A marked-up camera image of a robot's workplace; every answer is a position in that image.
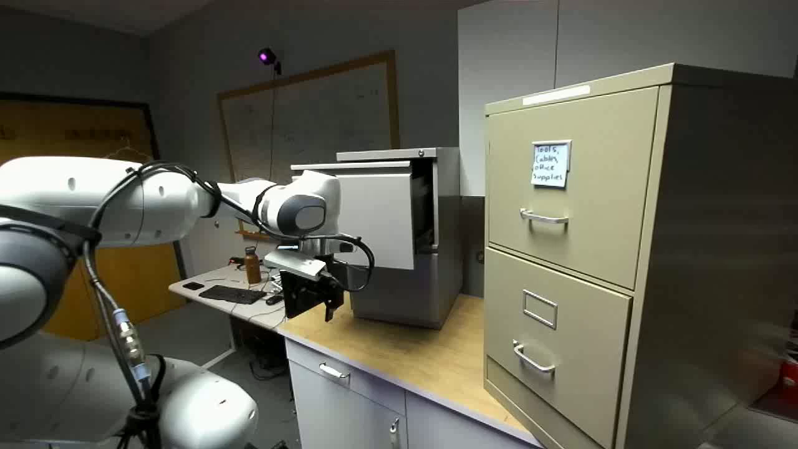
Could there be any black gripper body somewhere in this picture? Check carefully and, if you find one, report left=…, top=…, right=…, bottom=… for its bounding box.
left=278, top=267, right=340, bottom=322

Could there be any black keyboard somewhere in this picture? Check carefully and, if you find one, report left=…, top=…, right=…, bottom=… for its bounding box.
left=196, top=282, right=270, bottom=308

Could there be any camera with purple light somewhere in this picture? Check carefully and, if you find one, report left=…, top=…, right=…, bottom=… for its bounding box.
left=255, top=46, right=283, bottom=78

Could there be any beige drawer with label holder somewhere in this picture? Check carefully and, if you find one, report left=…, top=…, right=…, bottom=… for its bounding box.
left=484, top=248, right=634, bottom=449

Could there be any beige drawer with paper note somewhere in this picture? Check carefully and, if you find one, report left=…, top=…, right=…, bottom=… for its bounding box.
left=484, top=85, right=661, bottom=292

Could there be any small grey file cabinet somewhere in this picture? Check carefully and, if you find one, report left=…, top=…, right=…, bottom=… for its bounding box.
left=335, top=145, right=463, bottom=330

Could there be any grey desk cabinet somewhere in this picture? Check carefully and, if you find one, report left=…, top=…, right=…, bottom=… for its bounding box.
left=283, top=337, right=539, bottom=449

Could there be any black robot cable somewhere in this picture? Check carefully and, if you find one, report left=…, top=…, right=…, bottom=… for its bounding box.
left=78, top=160, right=377, bottom=449

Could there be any wood framed whiteboard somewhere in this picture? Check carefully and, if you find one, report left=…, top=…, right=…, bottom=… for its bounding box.
left=217, top=51, right=401, bottom=184

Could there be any brown bottle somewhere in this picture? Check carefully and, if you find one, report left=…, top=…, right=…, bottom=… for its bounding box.
left=242, top=244, right=263, bottom=288

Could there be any white paper note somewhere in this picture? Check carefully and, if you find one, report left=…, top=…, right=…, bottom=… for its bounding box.
left=528, top=138, right=573, bottom=192

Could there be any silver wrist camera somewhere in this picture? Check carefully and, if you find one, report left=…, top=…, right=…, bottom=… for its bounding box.
left=261, top=249, right=332, bottom=282

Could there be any yellow board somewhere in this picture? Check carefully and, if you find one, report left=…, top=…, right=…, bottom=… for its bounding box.
left=0, top=93, right=192, bottom=345

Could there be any large beige file cabinet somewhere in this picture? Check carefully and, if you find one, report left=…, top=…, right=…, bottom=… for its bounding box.
left=482, top=61, right=798, bottom=449

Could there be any red object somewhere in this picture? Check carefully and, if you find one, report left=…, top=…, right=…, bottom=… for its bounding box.
left=751, top=308, right=798, bottom=421

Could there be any grey file cabinet drawer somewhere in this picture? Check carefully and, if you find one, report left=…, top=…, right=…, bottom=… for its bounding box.
left=288, top=160, right=418, bottom=276

